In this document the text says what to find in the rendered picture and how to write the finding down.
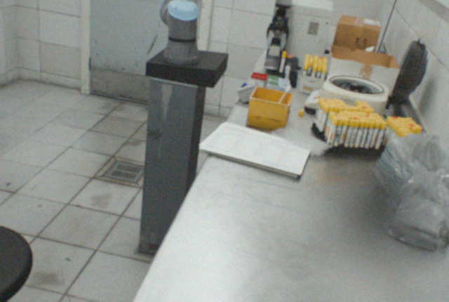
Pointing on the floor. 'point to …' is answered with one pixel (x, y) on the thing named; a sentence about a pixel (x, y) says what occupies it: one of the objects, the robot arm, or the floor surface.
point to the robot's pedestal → (169, 156)
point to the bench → (292, 230)
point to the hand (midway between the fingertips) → (274, 48)
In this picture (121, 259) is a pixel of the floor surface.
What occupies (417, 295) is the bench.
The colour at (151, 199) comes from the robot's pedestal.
